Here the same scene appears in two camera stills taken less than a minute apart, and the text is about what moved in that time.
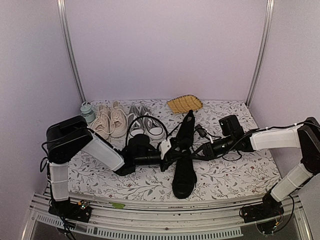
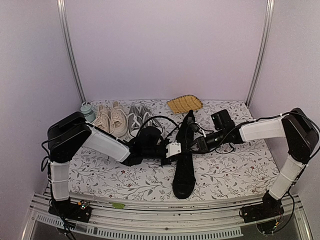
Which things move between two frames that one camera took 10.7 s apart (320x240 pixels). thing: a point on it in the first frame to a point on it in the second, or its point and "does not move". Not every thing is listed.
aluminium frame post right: x=270 y=9 does not move
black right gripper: x=209 y=152 to x=202 y=145
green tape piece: x=118 y=205 does not move
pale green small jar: x=89 y=115 does not move
